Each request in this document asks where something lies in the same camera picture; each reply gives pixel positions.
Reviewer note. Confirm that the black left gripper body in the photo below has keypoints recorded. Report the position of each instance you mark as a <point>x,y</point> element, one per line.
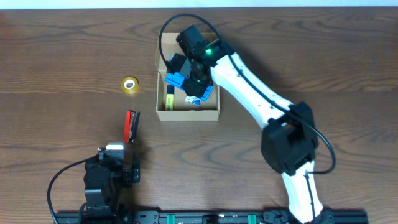
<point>130,175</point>

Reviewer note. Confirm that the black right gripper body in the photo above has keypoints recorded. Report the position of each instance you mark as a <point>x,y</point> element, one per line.
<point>194,84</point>

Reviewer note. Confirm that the blue hole punch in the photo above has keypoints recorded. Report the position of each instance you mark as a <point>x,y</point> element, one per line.
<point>190,86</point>

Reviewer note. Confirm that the white blue staples box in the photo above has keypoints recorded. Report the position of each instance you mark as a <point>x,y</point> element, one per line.
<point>193,100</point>

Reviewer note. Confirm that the yellow blue highlighter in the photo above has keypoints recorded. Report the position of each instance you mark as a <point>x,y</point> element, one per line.
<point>169,102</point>

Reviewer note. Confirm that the brown cardboard box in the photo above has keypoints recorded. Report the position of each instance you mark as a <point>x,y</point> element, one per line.
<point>208,110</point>

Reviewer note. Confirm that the red black stapler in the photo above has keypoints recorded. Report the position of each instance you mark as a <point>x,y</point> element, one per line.
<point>130,126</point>

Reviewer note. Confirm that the yellow tape roll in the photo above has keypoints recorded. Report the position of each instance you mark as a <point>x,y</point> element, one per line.
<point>130,85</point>

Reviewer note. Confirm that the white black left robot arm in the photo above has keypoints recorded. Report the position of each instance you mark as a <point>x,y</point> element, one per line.
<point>107,174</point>

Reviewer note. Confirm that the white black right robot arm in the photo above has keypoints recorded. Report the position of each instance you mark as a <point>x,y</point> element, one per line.
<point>288,143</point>

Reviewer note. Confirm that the black mounting rail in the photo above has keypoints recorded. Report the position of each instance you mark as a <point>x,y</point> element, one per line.
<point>265,217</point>

